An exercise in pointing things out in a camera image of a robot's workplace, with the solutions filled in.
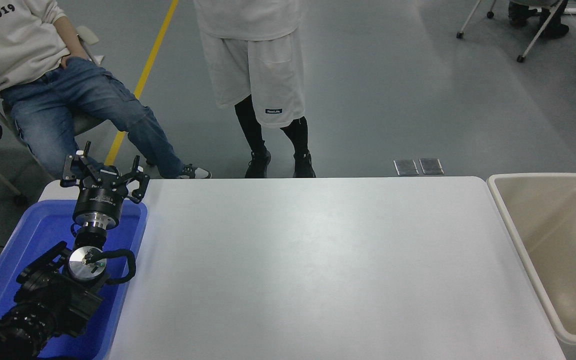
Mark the standing person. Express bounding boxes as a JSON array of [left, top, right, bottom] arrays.
[[193, 0, 317, 179]]

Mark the distant seated person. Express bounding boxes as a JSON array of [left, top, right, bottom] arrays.
[[508, 0, 571, 38]]

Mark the silver floor plate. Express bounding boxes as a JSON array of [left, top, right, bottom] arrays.
[[394, 159, 420, 177], [419, 158, 445, 176]]

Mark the large pale plastic bin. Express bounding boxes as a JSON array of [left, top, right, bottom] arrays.
[[487, 173, 576, 347]]

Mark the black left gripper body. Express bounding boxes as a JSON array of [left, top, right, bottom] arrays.
[[73, 176, 130, 223]]

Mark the white wheeled chair frame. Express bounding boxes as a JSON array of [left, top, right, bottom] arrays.
[[457, 0, 576, 63]]

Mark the blue plastic tray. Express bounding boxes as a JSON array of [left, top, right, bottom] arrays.
[[0, 200, 148, 360]]

